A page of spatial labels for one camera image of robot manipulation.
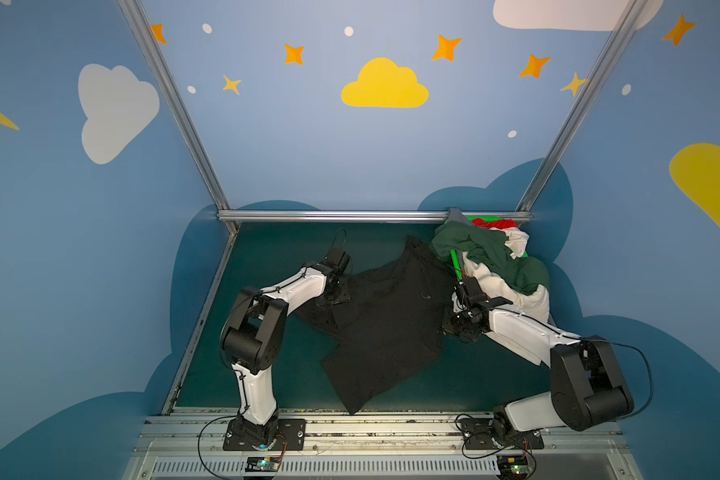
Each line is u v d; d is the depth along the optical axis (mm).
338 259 785
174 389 857
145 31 707
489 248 1019
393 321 939
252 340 494
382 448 734
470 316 675
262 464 712
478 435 745
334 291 807
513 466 717
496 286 905
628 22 705
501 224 1111
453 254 1015
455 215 1120
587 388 437
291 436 742
